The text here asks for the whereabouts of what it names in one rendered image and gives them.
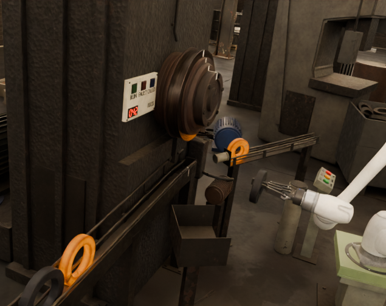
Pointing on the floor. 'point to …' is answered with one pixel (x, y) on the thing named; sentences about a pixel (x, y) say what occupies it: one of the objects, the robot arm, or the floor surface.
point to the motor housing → (217, 200)
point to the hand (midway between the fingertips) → (259, 183)
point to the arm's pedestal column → (348, 296)
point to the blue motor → (225, 133)
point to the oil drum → (384, 84)
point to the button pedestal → (310, 254)
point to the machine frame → (88, 126)
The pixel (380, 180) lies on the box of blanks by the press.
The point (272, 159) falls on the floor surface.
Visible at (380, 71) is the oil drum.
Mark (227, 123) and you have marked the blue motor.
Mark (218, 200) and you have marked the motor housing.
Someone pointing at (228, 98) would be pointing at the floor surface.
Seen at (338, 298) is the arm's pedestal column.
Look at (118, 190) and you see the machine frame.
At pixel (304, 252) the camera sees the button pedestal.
